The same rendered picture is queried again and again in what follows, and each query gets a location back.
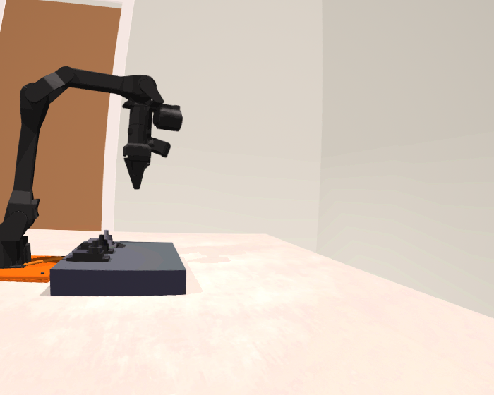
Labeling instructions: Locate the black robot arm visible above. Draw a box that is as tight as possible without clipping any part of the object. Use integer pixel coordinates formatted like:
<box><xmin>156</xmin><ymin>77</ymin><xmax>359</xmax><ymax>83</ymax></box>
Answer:
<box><xmin>0</xmin><ymin>66</ymin><xmax>183</xmax><ymax>269</ymax></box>

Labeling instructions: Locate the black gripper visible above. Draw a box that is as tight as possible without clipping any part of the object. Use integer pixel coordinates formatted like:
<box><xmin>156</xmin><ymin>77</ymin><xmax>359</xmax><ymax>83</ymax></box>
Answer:
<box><xmin>123</xmin><ymin>124</ymin><xmax>152</xmax><ymax>189</ymax></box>

